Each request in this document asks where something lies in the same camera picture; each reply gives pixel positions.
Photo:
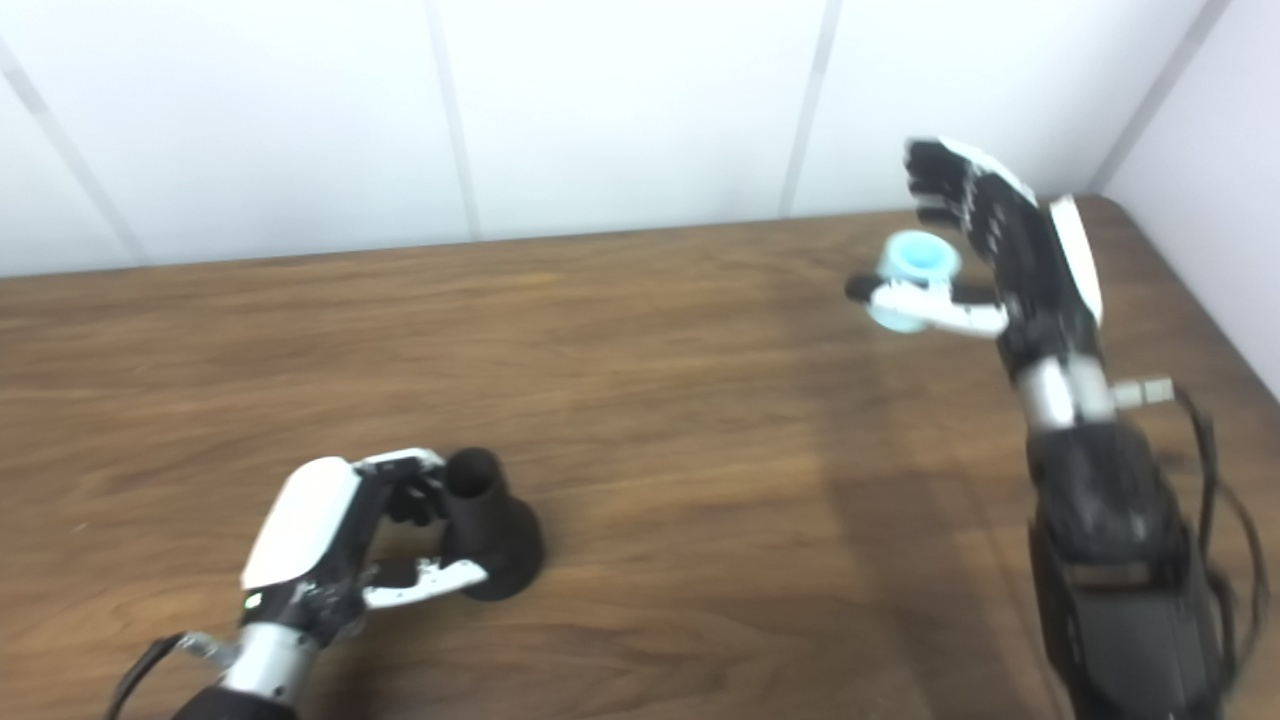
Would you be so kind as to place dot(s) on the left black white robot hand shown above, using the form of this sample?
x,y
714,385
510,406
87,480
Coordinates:
x,y
305,520

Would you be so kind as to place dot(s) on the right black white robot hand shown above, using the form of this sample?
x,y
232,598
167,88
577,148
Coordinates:
x,y
1040,270

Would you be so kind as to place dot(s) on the black cone nozzle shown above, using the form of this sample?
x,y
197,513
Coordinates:
x,y
495,540

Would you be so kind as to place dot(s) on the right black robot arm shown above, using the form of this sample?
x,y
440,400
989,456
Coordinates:
x,y
1120,560

